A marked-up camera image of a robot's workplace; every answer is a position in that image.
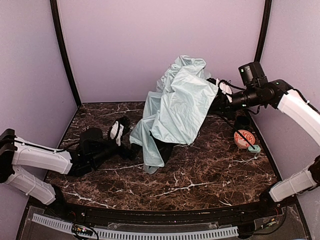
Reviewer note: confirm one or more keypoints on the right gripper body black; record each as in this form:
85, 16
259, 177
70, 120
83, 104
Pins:
217, 103

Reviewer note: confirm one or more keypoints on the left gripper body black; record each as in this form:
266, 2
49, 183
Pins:
125, 152

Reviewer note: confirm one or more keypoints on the mint green folding umbrella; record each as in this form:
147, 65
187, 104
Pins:
175, 112

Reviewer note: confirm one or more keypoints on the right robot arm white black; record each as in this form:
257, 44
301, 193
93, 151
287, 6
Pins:
289, 101

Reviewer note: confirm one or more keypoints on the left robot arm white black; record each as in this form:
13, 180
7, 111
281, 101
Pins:
76, 160

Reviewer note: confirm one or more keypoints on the dark green cup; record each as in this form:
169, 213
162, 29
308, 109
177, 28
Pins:
242, 123

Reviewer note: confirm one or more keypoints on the red white patterned bowl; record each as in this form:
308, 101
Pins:
244, 139

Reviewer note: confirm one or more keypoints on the small green circuit board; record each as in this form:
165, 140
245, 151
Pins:
80, 230

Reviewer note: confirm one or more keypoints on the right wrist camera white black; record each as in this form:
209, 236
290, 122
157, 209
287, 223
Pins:
222, 84

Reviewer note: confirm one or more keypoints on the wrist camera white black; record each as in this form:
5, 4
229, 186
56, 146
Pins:
222, 84
120, 127

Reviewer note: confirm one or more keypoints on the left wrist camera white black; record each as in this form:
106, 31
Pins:
120, 127

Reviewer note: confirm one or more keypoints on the right black corner post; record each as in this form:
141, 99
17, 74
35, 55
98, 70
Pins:
263, 30

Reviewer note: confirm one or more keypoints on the black corner post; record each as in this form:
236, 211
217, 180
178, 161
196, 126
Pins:
263, 30
63, 51

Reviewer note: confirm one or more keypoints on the black front frame rail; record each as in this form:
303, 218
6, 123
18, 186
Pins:
90, 212

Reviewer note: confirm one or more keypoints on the grey slotted cable duct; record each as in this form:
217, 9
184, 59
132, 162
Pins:
102, 233

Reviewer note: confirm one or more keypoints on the left black corner post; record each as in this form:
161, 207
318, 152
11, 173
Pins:
63, 51

